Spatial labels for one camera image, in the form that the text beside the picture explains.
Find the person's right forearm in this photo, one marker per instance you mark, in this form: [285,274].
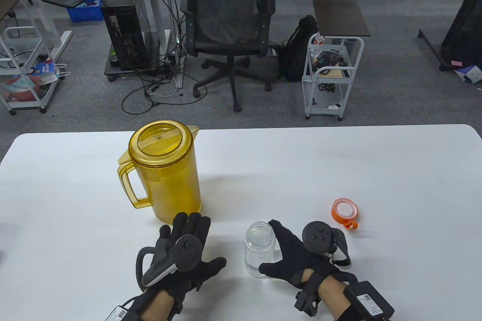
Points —
[331,294]

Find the clear water cup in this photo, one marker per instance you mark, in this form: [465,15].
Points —
[258,253]

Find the black backpack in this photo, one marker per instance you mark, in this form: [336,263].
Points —
[295,54]

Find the person's left hand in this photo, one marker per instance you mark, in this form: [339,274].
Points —
[203,272]

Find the blue plastic crate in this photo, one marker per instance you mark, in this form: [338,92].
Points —
[84,14]

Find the yellow transparent kettle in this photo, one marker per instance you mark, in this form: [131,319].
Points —
[173,185]

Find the dark brown side table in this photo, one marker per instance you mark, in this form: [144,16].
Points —
[340,18]

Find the white rolling cart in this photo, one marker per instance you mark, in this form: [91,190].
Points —
[327,111]

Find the black fabric stand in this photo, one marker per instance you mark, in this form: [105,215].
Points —
[463,35]

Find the wooden board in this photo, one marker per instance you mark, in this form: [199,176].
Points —
[335,72]

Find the person's left forearm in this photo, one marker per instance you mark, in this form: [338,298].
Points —
[158,306]

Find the black mesh office chair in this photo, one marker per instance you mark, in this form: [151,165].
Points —
[226,8]

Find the black computer tower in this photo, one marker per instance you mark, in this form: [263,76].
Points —
[124,35]

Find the orange cup lid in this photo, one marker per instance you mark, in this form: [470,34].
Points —
[344,210]

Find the person's right hand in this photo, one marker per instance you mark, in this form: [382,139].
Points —
[293,260]

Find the white blue carton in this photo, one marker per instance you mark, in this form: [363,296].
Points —
[470,74]

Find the white cart with basketball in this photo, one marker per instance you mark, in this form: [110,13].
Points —
[22,29]

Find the black hand controller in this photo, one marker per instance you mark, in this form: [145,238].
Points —
[188,253]
[318,236]

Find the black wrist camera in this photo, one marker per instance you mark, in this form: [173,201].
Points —
[307,302]

